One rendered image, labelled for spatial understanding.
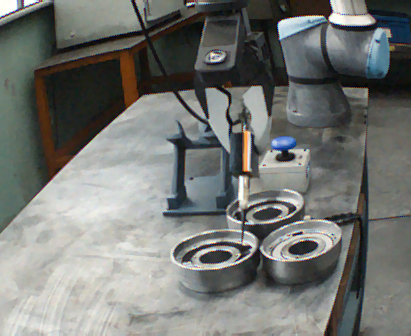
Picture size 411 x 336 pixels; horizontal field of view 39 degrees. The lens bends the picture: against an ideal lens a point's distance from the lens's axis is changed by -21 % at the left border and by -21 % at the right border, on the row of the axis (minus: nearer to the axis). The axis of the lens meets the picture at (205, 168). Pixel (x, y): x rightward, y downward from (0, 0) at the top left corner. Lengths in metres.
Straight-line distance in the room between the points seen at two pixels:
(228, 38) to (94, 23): 2.43
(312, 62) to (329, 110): 0.10
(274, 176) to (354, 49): 0.35
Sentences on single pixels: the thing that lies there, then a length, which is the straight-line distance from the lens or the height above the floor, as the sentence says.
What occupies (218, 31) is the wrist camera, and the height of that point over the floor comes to 1.09.
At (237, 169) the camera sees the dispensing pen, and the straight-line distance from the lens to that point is 0.84.
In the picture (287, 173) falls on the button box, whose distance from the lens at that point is 1.03.
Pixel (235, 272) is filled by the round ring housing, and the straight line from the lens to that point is 0.79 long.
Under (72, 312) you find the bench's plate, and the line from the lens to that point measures 0.81.
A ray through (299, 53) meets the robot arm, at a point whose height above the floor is 0.95.
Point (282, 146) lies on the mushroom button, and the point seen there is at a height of 0.87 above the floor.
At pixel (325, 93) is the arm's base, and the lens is 1.32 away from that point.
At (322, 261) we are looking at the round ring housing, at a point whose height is 0.83.
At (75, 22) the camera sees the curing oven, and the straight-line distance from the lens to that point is 3.23.
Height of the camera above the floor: 1.21
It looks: 20 degrees down
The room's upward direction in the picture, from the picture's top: 9 degrees counter-clockwise
